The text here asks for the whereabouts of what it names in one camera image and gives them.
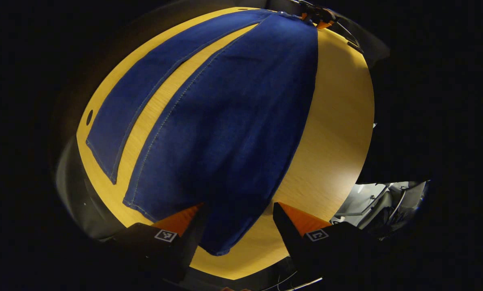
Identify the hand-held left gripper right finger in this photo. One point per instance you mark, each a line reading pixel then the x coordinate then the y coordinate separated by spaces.
pixel 290 242

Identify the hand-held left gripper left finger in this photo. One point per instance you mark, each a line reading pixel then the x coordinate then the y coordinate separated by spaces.
pixel 187 250

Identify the blue denim jeans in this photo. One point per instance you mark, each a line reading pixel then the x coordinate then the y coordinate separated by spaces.
pixel 233 121

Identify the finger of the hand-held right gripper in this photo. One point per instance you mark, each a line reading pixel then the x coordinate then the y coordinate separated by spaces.
pixel 323 24

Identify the grey metal frame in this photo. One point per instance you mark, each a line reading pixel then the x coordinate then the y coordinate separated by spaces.
pixel 371 202

